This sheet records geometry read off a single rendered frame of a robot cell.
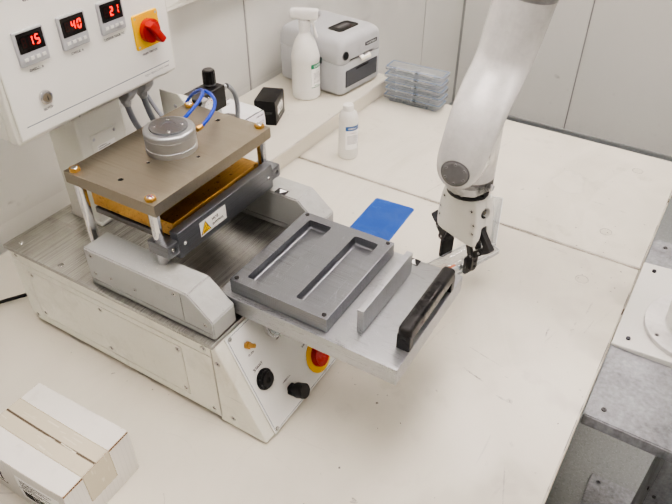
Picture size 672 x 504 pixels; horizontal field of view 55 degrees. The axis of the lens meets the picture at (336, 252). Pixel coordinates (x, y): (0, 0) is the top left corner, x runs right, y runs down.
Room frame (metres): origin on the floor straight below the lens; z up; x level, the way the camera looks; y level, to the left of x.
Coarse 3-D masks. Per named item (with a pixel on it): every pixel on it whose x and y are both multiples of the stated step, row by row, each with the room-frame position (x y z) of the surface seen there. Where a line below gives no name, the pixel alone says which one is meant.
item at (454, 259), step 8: (464, 248) 1.01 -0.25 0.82; (496, 248) 1.01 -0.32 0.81; (448, 256) 0.98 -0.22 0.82; (456, 256) 0.98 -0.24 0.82; (464, 256) 0.98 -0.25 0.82; (480, 256) 0.98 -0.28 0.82; (432, 264) 0.96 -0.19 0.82; (440, 264) 0.96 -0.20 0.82; (448, 264) 0.96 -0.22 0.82; (456, 264) 0.96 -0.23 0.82; (456, 272) 0.94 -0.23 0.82
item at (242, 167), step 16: (240, 160) 0.93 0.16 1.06; (224, 176) 0.88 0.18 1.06; (240, 176) 0.89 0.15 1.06; (192, 192) 0.84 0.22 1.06; (208, 192) 0.84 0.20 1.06; (96, 208) 0.84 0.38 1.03; (112, 208) 0.82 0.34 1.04; (128, 208) 0.80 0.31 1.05; (176, 208) 0.79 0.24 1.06; (192, 208) 0.79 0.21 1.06; (128, 224) 0.81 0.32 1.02; (144, 224) 0.79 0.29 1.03; (176, 224) 0.76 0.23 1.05
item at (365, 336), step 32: (224, 288) 0.72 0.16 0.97; (384, 288) 0.67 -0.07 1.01; (416, 288) 0.72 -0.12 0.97; (256, 320) 0.67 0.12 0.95; (288, 320) 0.65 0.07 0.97; (352, 320) 0.65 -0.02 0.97; (384, 320) 0.65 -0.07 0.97; (352, 352) 0.59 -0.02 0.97; (384, 352) 0.59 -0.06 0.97; (416, 352) 0.61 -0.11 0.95
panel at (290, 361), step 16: (240, 336) 0.68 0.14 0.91; (256, 336) 0.69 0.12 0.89; (240, 352) 0.66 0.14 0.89; (256, 352) 0.68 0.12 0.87; (272, 352) 0.69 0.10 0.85; (288, 352) 0.71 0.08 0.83; (304, 352) 0.73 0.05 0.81; (240, 368) 0.64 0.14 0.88; (256, 368) 0.66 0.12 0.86; (272, 368) 0.68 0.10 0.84; (288, 368) 0.70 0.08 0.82; (304, 368) 0.72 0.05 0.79; (320, 368) 0.74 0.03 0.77; (256, 384) 0.64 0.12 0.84; (272, 384) 0.66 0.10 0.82; (288, 384) 0.68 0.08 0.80; (256, 400) 0.63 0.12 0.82; (272, 400) 0.65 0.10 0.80; (288, 400) 0.66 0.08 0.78; (272, 416) 0.63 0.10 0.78; (288, 416) 0.65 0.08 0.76
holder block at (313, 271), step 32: (320, 224) 0.84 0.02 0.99; (256, 256) 0.76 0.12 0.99; (288, 256) 0.78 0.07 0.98; (320, 256) 0.76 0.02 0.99; (352, 256) 0.78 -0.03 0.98; (384, 256) 0.77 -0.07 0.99; (256, 288) 0.69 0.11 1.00; (288, 288) 0.69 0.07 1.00; (320, 288) 0.70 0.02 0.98; (352, 288) 0.69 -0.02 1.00; (320, 320) 0.63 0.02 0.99
